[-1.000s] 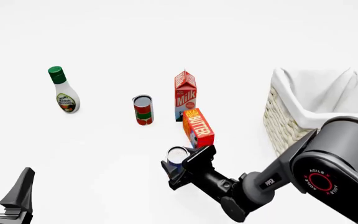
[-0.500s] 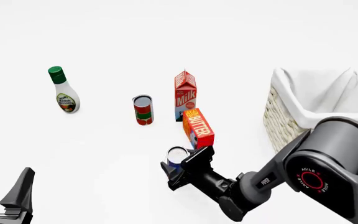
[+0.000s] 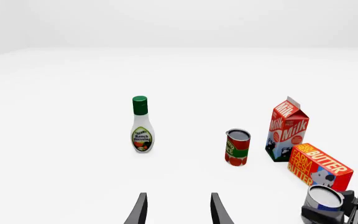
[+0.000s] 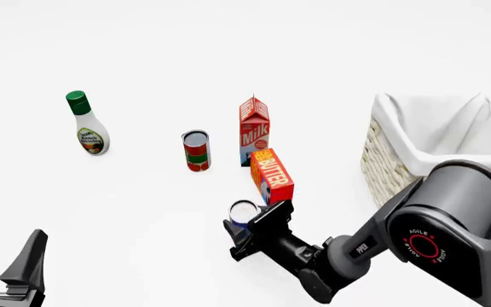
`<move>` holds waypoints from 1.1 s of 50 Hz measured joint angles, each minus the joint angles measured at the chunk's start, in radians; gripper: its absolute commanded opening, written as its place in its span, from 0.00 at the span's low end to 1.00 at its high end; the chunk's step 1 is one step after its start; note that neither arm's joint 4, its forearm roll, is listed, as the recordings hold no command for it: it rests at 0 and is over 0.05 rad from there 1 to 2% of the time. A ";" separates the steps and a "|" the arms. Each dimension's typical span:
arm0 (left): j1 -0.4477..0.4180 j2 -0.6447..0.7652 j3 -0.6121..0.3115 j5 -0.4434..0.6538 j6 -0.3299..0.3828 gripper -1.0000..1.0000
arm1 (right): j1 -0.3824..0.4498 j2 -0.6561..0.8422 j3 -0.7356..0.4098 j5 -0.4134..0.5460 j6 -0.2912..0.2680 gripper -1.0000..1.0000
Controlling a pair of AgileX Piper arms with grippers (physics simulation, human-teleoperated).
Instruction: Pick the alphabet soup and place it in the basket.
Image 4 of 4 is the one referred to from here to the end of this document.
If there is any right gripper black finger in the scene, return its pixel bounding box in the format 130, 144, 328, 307
222, 218, 251, 249

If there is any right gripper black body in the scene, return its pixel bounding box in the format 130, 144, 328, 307
228, 223, 274, 263

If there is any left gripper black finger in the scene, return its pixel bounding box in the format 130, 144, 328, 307
0, 228, 49, 294

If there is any blue white soup can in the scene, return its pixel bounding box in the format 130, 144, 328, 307
228, 199, 262, 230

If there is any woven cream basket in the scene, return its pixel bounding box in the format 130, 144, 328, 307
360, 114, 491, 210

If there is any white cloth basket liner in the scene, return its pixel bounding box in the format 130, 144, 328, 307
371, 92, 491, 185

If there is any red orange butter box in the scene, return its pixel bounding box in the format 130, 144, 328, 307
250, 148, 296, 206

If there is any red green tomato sauce can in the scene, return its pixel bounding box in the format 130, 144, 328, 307
181, 128, 212, 173

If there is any red white milk carton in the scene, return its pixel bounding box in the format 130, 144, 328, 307
239, 92, 271, 168

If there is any white dressing bottle green cap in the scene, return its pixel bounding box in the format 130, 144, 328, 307
65, 90, 111, 156

